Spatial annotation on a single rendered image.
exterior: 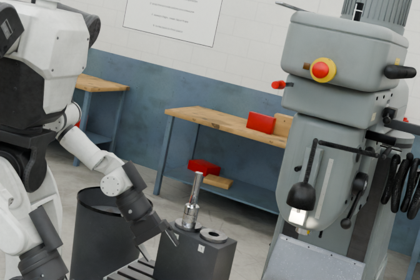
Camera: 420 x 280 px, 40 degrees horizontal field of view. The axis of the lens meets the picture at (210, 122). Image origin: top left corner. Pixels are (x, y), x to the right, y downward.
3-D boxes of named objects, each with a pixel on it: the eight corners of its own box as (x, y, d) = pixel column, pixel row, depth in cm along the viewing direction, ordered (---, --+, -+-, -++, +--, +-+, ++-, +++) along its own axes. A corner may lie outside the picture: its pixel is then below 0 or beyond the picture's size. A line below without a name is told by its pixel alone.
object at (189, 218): (183, 219, 193) (186, 204, 192) (197, 222, 192) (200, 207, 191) (180, 223, 188) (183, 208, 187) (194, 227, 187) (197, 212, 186)
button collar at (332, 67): (331, 85, 138) (337, 60, 137) (307, 79, 140) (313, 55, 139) (333, 85, 140) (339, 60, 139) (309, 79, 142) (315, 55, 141)
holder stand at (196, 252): (206, 305, 180) (219, 245, 177) (151, 277, 191) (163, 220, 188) (225, 294, 190) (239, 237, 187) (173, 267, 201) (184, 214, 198)
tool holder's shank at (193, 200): (189, 202, 191) (195, 170, 189) (198, 205, 190) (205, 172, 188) (186, 205, 187) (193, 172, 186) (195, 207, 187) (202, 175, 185)
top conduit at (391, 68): (396, 80, 137) (400, 65, 136) (379, 76, 138) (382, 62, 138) (415, 79, 177) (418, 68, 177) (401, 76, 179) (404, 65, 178)
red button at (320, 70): (325, 80, 136) (329, 63, 135) (309, 76, 137) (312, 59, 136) (328, 80, 139) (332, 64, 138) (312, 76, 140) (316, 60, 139)
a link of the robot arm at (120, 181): (113, 215, 171) (92, 183, 170) (125, 204, 181) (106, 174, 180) (144, 198, 168) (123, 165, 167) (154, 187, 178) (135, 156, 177)
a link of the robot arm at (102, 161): (115, 197, 173) (82, 167, 173) (125, 189, 181) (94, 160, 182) (129, 182, 171) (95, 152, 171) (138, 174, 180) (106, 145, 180)
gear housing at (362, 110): (367, 131, 147) (377, 93, 145) (277, 107, 156) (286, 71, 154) (386, 122, 177) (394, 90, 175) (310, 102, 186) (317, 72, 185)
